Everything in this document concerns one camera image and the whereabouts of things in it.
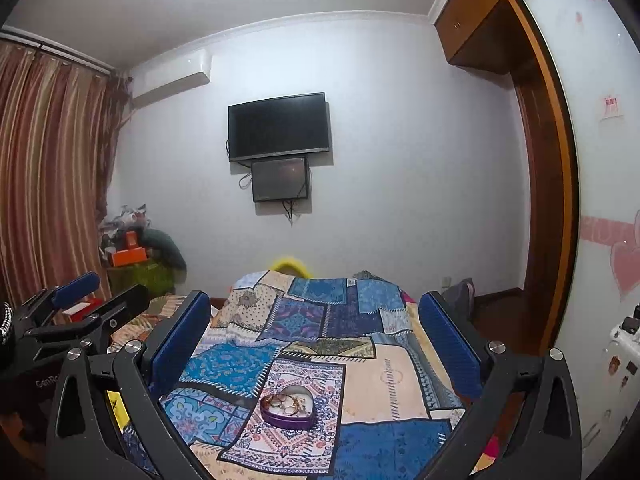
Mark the yellow plastic object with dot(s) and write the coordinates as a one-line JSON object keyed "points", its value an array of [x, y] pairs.
{"points": [[290, 264]]}

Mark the red and white box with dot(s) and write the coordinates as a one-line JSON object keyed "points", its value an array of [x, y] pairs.
{"points": [[82, 308]]}

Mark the green cloth-covered stand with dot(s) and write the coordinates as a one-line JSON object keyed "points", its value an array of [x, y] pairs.
{"points": [[140, 276]]}

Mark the white air conditioner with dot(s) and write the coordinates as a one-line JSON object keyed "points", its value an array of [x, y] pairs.
{"points": [[175, 80]]}

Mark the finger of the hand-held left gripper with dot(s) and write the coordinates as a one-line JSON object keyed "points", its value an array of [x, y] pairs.
{"points": [[120, 312], [77, 287]]}

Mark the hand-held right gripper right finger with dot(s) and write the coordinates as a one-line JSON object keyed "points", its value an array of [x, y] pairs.
{"points": [[450, 340]]}

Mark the wooden wardrobe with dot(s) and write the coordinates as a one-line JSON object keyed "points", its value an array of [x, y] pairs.
{"points": [[475, 25]]}

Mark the red and white door sticker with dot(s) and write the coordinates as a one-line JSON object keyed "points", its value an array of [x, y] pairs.
{"points": [[611, 107]]}

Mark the orange striped cloth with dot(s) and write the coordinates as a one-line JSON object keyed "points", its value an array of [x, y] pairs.
{"points": [[162, 305]]}

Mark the grey bag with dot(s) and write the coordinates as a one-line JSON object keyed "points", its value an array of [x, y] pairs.
{"points": [[457, 296]]}

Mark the curtain rail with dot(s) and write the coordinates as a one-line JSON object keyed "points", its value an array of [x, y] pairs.
{"points": [[60, 50]]}

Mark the pile of crumpled bags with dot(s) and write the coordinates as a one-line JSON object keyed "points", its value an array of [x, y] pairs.
{"points": [[125, 220]]}

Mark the brown striped curtain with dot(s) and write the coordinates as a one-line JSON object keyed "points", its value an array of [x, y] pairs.
{"points": [[50, 160]]}

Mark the pink heart decal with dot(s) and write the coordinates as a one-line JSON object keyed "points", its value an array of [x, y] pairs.
{"points": [[625, 265]]}

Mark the small black wall monitor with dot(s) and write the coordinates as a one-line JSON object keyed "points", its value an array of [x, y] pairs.
{"points": [[277, 180]]}

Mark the blue patchwork blanket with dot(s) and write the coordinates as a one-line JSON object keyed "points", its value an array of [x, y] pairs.
{"points": [[385, 375]]}

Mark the white stickered cabinet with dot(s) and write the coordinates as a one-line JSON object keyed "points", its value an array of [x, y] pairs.
{"points": [[615, 385]]}

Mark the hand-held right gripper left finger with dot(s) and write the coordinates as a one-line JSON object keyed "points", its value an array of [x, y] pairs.
{"points": [[180, 340]]}

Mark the small red box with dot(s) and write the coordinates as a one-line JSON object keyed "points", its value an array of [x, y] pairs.
{"points": [[132, 240]]}

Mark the orange box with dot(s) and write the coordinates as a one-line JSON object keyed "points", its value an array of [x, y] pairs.
{"points": [[130, 257]]}

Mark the brown wooden door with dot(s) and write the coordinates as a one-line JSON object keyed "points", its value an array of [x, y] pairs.
{"points": [[535, 185]]}

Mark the yellow cloth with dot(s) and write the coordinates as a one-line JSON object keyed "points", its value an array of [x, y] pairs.
{"points": [[116, 407]]}

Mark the black wall television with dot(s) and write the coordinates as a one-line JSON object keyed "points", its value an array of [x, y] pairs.
{"points": [[277, 125]]}

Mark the purple heart-shaped tin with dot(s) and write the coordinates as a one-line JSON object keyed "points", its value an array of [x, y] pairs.
{"points": [[287, 422]]}

